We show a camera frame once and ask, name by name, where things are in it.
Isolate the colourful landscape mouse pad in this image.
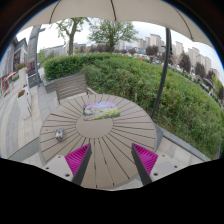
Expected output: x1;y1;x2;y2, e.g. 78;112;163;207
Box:
83;101;120;121

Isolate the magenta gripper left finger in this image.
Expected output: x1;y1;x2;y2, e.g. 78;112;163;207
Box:
43;144;92;185

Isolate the round slatted patio table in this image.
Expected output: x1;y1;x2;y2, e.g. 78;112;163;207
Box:
40;94;157;189

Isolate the small grey computer mouse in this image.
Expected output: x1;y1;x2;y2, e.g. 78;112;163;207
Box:
55;128;63;141

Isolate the green trimmed hedge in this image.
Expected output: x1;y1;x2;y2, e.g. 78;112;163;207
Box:
43;53;224;158

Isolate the curved dark umbrella pole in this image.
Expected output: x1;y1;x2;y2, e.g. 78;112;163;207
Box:
151;28;172;119

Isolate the beige patio umbrella canopy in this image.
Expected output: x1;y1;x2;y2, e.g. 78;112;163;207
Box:
20;0;213;47

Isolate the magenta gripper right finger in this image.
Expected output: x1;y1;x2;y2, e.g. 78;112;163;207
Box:
131;144;181;185

